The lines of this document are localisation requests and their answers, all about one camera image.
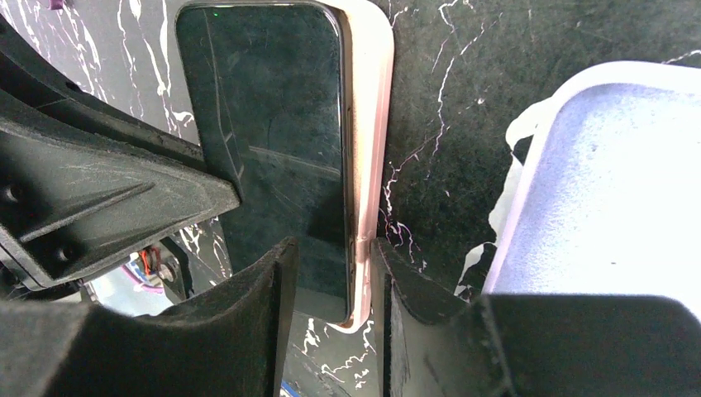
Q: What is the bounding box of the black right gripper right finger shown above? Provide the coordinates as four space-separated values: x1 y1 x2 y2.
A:
370 239 700 396

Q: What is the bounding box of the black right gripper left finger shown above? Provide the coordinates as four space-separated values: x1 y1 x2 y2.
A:
1 237 299 396

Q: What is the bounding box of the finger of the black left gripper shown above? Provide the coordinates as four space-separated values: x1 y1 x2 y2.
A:
1 21 240 290

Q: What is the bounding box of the black screen smartphone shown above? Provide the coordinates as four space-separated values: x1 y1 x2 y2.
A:
175 1 352 323

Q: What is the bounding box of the pink phone case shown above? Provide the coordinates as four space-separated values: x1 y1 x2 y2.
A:
324 1 395 334

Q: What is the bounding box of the lavender phone case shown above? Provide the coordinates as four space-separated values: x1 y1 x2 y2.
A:
484 61 700 315

